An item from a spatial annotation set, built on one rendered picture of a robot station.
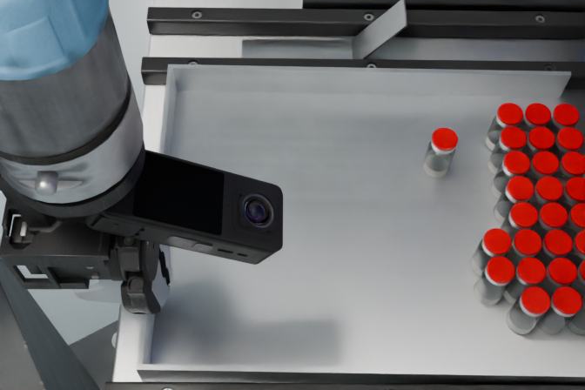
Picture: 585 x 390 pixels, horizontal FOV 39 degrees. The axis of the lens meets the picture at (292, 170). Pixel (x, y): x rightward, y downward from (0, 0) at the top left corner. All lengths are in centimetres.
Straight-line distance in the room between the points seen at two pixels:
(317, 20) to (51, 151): 42
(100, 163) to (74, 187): 2
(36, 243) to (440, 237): 33
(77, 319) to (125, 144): 122
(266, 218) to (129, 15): 150
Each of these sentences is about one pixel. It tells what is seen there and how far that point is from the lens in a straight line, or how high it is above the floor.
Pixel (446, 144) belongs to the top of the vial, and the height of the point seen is 93.
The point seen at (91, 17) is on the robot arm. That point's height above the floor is 123.
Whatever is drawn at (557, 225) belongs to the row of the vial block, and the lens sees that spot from 65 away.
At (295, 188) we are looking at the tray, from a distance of 68.
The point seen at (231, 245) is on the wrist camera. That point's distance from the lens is 47.
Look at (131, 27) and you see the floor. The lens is 194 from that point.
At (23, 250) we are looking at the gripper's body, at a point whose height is 105.
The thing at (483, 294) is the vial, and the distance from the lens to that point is 64.
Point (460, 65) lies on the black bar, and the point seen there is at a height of 90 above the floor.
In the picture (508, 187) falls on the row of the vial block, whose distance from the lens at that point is 65.
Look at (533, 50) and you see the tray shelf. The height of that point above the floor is 88.
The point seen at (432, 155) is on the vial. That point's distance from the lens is 67.
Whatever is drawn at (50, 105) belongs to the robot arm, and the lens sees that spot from 35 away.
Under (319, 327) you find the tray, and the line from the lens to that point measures 63.
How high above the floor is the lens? 148
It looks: 61 degrees down
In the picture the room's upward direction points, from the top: 2 degrees clockwise
